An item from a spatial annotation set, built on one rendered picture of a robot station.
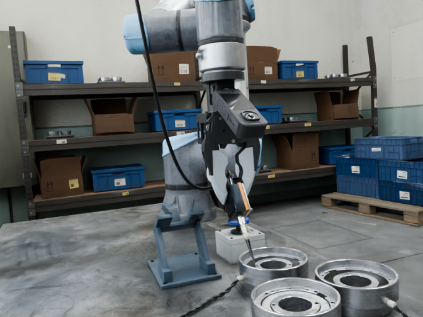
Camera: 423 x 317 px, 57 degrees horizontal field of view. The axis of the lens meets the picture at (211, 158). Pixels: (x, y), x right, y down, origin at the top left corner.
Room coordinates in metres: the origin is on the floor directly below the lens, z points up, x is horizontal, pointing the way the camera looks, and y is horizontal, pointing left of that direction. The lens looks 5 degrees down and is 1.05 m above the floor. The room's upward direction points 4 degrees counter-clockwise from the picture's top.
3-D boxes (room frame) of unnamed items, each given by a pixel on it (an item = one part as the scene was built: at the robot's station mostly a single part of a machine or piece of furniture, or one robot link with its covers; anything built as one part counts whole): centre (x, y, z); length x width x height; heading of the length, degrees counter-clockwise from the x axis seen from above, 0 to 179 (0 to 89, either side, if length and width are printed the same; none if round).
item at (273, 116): (4.63, -0.54, 1.11); 0.52 x 0.38 x 0.22; 111
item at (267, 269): (0.59, -0.08, 0.82); 0.10 x 0.10 x 0.04
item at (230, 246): (0.73, -0.04, 0.82); 0.08 x 0.07 x 0.05; 21
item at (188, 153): (1.06, 0.06, 0.97); 0.13 x 0.12 x 0.14; 85
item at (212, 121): (0.66, -0.02, 1.07); 0.09 x 0.08 x 0.12; 18
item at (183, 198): (1.06, 0.07, 0.85); 0.15 x 0.15 x 0.10
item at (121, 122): (4.03, 0.99, 1.19); 0.52 x 0.42 x 0.38; 111
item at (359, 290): (0.51, -0.18, 0.82); 0.10 x 0.10 x 0.04
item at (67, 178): (3.83, 1.48, 0.64); 0.49 x 0.40 x 0.37; 116
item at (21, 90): (4.08, 0.89, 1.00); 1.92 x 0.57 x 2.00; 111
